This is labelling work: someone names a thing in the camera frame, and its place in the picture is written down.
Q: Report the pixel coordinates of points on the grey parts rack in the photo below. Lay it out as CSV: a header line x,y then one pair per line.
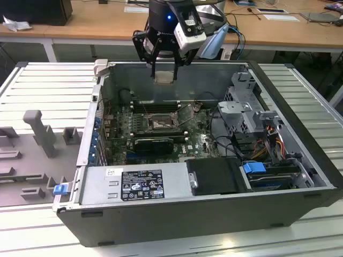
x,y
40,160

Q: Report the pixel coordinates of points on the black computer tower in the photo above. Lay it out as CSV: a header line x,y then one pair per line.
x,y
34,12

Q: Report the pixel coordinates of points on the green motherboard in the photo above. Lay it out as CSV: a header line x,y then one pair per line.
x,y
198,144

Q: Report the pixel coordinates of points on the pale blue teach pendant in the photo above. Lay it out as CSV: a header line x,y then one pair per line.
x,y
214,44

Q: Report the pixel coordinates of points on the blue plastic case latch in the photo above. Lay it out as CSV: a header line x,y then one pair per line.
x,y
60,189

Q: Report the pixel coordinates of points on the silver square CPU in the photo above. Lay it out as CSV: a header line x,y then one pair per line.
x,y
164,78

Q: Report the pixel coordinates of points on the grey metal drive cage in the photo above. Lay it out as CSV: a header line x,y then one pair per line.
x,y
241,115

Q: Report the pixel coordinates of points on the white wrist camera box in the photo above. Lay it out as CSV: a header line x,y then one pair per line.
x,y
190,36

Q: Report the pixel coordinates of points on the black plastic air shroud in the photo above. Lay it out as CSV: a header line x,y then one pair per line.
x,y
214,175

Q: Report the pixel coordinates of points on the grey laptop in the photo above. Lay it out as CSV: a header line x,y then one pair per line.
x,y
321,16

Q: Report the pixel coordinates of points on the black RAM stick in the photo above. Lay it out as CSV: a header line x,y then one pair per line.
x,y
158,134

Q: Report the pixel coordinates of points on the crumpled white paper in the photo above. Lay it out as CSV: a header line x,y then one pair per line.
x,y
16,24

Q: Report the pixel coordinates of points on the grey power supply with label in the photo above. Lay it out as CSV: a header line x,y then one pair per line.
x,y
101,187

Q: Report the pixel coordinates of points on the black graphics card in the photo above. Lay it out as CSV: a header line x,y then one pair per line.
x,y
152,146

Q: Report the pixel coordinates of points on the CPU socket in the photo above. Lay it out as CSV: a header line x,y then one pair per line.
x,y
160,121

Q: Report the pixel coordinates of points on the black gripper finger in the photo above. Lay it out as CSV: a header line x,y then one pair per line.
x,y
140,45
182,61

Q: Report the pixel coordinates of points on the black round cylinder part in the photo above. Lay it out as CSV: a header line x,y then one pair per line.
x,y
125,97

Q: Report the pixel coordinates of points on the hard disk in blue carrier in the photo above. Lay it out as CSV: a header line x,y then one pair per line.
x,y
268,178

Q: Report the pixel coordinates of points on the black open PC case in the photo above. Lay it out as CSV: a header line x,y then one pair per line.
x,y
187,225

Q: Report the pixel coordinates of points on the wooden desk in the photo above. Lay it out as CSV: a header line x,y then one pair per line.
x,y
107,24

